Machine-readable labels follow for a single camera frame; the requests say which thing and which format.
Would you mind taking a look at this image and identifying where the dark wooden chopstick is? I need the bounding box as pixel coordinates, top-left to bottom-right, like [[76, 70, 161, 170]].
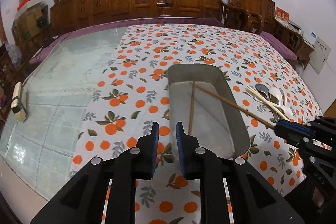
[[188, 80, 195, 135], [195, 85, 274, 130]]

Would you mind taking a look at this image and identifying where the metal spoon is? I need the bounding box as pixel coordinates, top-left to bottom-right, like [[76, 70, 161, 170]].
[[255, 84, 279, 122]]

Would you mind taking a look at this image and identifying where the white plastic soup spoon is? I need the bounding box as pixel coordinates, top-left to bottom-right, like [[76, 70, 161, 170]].
[[269, 87, 283, 106]]

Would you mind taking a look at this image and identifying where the rectangular metal tray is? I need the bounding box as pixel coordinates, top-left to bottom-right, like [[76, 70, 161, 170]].
[[168, 64, 251, 162]]

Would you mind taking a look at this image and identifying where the orange print tablecloth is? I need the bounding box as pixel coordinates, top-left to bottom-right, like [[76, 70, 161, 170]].
[[71, 24, 321, 223]]

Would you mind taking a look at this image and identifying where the purple armchair cushion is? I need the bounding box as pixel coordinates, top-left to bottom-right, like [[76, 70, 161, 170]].
[[260, 31, 297, 61]]

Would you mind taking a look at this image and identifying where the wooden side table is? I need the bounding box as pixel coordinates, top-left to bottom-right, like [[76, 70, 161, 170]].
[[273, 19, 314, 68]]

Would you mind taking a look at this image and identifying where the white router box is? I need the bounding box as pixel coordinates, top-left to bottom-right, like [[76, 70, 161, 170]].
[[302, 31, 317, 46]]

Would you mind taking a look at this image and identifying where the red gift box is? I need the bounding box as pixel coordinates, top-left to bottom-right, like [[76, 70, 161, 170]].
[[275, 7, 290, 22]]

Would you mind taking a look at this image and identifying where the carved wooden armchair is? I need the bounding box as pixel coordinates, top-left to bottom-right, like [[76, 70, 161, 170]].
[[228, 0, 305, 57]]

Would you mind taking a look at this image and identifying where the large cardboard box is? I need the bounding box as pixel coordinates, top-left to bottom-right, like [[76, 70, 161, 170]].
[[12, 4, 43, 42]]

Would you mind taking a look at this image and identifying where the small black desk fan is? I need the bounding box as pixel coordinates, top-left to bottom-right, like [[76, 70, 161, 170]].
[[36, 15, 49, 30]]

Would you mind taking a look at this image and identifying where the white wall distribution box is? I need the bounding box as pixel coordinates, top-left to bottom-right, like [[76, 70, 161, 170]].
[[309, 36, 331, 75]]

